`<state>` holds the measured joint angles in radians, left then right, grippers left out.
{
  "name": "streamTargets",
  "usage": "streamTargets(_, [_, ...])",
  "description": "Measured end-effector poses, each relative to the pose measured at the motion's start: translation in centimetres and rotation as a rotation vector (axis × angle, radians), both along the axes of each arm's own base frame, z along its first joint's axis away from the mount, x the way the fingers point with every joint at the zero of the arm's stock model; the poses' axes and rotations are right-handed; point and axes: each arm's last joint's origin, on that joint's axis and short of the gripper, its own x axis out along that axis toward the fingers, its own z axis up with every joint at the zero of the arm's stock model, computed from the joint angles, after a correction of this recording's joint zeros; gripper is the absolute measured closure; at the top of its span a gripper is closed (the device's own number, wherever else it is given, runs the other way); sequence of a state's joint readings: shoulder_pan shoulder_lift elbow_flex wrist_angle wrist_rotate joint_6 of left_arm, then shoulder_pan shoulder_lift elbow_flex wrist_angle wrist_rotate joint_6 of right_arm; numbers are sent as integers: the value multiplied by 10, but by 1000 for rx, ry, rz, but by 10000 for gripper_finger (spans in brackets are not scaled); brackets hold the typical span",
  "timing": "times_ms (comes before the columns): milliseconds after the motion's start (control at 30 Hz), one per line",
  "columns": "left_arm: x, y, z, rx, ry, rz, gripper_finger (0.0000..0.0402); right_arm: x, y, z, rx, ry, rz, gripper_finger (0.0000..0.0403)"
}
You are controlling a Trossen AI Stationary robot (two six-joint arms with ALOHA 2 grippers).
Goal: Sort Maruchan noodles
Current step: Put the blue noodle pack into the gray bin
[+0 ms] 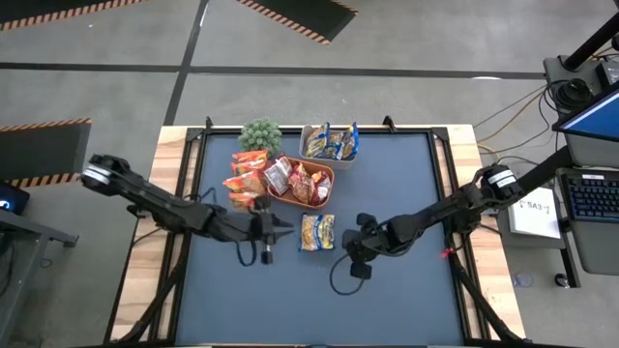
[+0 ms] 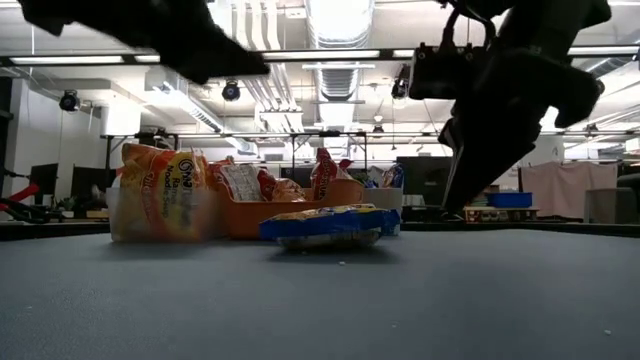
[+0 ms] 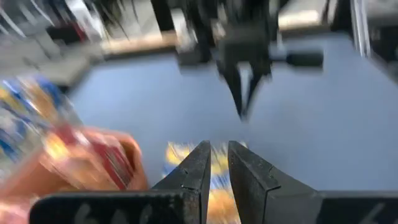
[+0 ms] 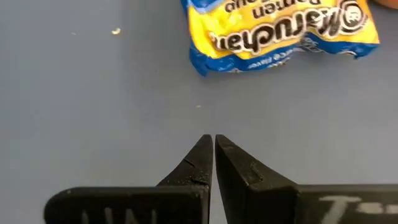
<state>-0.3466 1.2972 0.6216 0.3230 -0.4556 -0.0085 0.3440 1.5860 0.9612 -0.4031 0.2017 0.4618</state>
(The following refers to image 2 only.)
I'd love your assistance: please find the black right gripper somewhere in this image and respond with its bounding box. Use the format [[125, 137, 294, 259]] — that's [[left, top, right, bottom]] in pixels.
[[438, 47, 604, 214]]

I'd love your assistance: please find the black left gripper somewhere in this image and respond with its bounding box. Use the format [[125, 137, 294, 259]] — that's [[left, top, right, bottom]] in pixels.
[[74, 0, 272, 86]]

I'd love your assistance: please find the white cylindrical column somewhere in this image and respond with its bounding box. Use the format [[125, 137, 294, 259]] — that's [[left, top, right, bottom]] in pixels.
[[537, 137, 566, 167]]

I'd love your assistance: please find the pink cloth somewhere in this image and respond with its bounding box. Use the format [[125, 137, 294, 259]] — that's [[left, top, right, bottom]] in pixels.
[[519, 160, 619, 219]]

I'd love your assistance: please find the blue plastic crate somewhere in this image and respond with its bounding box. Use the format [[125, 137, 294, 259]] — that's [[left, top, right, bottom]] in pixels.
[[487, 191, 534, 209]]

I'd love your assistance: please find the grey storage box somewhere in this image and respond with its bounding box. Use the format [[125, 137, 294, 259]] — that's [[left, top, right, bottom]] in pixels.
[[583, 187, 632, 220]]

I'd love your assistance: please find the black computer monitor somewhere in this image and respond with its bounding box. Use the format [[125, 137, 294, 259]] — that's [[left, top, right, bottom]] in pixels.
[[28, 162, 59, 204], [70, 164, 119, 211], [397, 155, 454, 206]]

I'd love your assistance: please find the orange plastic bin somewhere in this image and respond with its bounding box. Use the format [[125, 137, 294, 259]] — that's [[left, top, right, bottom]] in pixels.
[[215, 178, 366, 240]]

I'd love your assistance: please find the white plastic bin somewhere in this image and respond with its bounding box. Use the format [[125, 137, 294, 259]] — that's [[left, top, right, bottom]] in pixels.
[[360, 186, 405, 236]]

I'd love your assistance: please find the clear plastic bin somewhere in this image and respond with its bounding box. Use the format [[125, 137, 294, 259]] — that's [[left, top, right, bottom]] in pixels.
[[106, 186, 226, 244]]

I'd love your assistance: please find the blue-grey table mat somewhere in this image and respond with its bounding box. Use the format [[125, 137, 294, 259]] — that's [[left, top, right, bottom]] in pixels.
[[0, 227, 640, 360]]

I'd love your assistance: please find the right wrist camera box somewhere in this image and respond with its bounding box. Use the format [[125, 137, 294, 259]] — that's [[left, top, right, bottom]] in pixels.
[[408, 43, 497, 101]]

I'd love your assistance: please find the red handled clamp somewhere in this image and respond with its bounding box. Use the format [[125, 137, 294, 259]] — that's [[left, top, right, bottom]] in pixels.
[[0, 183, 40, 211]]

